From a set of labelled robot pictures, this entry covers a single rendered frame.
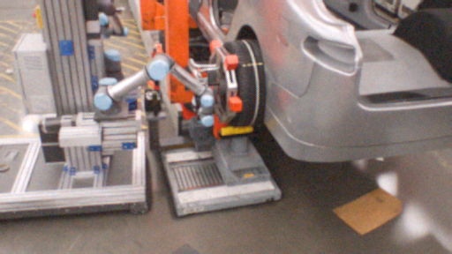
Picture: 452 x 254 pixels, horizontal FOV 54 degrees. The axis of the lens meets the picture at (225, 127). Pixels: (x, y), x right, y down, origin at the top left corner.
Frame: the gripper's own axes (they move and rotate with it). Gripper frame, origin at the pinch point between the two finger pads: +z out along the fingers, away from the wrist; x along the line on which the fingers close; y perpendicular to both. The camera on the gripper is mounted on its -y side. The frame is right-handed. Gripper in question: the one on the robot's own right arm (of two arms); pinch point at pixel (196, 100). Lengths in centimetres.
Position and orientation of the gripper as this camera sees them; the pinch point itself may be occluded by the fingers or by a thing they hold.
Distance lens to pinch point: 321.5
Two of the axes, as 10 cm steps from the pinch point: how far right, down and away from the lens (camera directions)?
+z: -2.8, -5.0, 8.2
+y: 0.4, -8.6, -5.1
